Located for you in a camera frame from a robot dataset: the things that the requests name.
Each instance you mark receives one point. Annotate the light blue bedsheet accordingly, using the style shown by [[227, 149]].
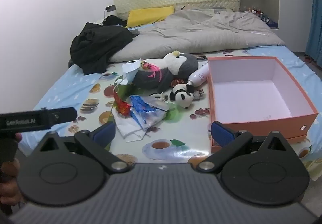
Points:
[[63, 88]]

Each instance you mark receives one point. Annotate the black clothing pile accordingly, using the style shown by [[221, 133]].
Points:
[[95, 45]]

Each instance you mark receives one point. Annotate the orange cardboard box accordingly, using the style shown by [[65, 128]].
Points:
[[276, 126]]

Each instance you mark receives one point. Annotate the small black garment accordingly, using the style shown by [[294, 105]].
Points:
[[113, 20]]

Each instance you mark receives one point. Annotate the row of small bottles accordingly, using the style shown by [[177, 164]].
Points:
[[254, 10]]

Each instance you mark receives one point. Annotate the red foil packet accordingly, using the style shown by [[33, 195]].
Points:
[[123, 108]]

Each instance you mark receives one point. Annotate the white spray bottle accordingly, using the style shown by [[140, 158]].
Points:
[[200, 74]]

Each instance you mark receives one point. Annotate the grey penguin plush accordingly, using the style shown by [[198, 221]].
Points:
[[183, 65]]

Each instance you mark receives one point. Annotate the panda plush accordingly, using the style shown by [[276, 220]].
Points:
[[182, 98]]

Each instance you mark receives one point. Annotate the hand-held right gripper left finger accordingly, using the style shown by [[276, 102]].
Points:
[[105, 134]]

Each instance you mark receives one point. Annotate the blue curtain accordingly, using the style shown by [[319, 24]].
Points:
[[314, 25]]

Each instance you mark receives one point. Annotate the clear plastic bag with mask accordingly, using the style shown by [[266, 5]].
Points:
[[130, 70]]

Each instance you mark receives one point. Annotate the white paper tissue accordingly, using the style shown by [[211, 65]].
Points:
[[125, 128]]

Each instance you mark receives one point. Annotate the food printed mat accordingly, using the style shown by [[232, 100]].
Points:
[[176, 138]]

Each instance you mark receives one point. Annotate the blue plastic wrapper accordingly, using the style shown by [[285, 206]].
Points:
[[140, 108]]

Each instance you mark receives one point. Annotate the yellow pillow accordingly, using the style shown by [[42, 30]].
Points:
[[146, 15]]

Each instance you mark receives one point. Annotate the black wall charger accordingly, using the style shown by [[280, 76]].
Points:
[[110, 8]]

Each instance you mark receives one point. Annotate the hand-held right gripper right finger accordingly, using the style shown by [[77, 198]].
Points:
[[221, 134]]

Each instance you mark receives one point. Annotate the pink feather hair clip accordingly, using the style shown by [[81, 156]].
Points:
[[152, 68]]

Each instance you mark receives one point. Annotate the white wall cabinet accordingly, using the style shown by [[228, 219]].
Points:
[[289, 0]]

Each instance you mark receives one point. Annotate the person's left hand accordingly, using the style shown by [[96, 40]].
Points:
[[10, 172]]

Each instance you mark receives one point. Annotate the grey duvet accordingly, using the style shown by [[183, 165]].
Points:
[[201, 32]]

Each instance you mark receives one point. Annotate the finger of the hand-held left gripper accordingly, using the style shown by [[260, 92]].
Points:
[[63, 115]]

